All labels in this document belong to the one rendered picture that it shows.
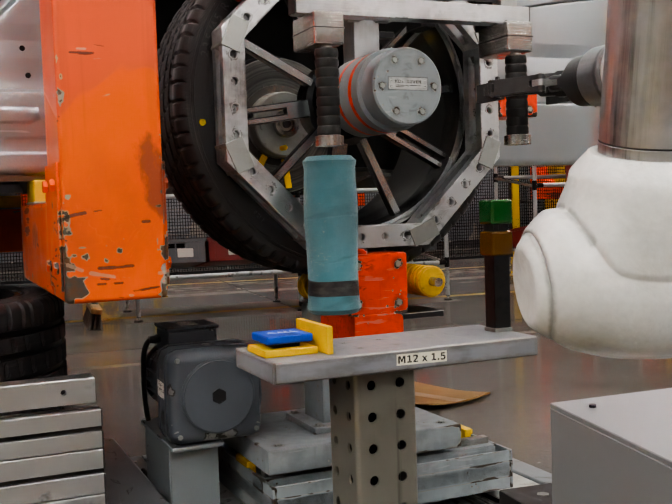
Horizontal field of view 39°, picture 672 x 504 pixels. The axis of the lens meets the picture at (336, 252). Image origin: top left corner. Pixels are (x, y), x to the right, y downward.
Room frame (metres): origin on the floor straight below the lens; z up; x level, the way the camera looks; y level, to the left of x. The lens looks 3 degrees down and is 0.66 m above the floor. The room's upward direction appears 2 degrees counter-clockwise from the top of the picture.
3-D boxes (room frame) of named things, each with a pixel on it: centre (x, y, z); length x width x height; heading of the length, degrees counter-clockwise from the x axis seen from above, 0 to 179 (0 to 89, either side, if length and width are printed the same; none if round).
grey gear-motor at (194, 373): (1.89, 0.30, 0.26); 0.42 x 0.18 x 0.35; 23
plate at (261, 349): (1.36, 0.08, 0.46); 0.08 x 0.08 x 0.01; 23
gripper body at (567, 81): (1.43, -0.37, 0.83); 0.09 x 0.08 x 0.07; 24
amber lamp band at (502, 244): (1.50, -0.26, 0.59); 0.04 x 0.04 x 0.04; 23
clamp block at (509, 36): (1.60, -0.30, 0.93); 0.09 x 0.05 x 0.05; 23
